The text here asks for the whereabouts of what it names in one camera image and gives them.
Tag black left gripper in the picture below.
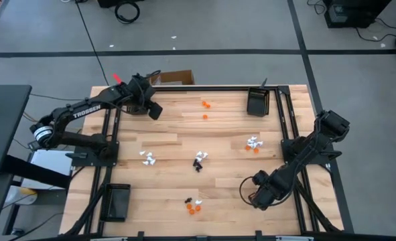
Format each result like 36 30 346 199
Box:
125 74 163 121

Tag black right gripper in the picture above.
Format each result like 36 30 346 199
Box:
249 169 287 212

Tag brown cardboard box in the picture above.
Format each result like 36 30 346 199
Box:
146 69 196 86

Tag black equipment box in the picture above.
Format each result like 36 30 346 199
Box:
96 0 145 9

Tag white box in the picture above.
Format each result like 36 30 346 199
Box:
20 149 75 191

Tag black desk leg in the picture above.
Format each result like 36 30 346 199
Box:
2 154 72 190

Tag black monitor left edge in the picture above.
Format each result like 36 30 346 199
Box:
0 84 33 178

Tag white and yellow bag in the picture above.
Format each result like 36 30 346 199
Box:
3 185 39 206

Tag black equipment case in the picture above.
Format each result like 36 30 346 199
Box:
322 0 393 29

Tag left arm cable loop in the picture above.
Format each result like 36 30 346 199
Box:
143 69 162 80

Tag arm cable loop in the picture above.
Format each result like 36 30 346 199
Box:
239 175 264 208
143 69 162 80

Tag right arm cable loop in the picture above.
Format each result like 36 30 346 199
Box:
239 175 264 208

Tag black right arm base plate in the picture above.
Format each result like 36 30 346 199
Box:
281 138 343 166

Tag black cable coil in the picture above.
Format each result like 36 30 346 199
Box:
114 0 141 25

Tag thin black floor cable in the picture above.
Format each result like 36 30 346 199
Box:
29 92 90 102

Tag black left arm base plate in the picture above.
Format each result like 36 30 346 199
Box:
65 140 120 168

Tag yellow floor cable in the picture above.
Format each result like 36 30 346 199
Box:
21 111 40 124

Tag black cable by case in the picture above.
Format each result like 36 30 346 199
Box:
354 17 396 43

